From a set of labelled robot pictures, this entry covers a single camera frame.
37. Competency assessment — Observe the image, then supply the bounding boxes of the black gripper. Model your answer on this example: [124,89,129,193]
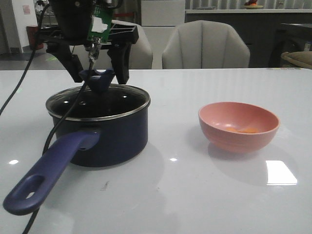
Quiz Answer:
[38,0,139,84]

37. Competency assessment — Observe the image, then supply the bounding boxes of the glass lid with blue knob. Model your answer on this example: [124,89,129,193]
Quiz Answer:
[46,70,151,122]

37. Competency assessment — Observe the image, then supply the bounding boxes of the pink bowl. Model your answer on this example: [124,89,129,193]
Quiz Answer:
[198,102,280,153]

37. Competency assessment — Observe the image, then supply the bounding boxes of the orange ham slices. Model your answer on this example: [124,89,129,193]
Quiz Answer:
[226,127,258,134]

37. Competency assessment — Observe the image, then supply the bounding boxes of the green circuit board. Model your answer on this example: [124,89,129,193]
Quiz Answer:
[87,5,113,43]

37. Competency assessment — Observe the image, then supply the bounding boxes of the left beige chair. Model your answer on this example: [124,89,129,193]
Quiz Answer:
[70,20,153,70]

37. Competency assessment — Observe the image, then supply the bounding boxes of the beige chair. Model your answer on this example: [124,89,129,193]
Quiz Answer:
[70,20,153,70]
[162,20,250,69]

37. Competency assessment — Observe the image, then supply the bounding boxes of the red trash bin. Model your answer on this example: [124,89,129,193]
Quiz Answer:
[26,25,43,50]

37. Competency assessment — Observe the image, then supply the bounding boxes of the white refrigerator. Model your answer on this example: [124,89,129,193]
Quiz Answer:
[141,0,185,69]

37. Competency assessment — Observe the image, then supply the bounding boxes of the dark blue saucepan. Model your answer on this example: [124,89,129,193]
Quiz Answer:
[3,99,148,215]

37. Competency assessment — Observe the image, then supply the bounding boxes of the right beige chair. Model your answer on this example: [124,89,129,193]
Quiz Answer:
[162,20,250,69]

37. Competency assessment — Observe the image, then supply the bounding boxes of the fruit plate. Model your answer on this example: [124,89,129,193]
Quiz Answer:
[242,0,264,9]

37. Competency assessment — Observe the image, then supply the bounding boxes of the dark kitchen counter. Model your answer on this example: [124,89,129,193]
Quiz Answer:
[185,9,312,68]

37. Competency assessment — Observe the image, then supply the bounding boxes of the thin black cable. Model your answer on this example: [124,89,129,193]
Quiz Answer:
[21,42,101,234]

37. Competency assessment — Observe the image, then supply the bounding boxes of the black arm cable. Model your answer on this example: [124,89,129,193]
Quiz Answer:
[0,3,51,117]

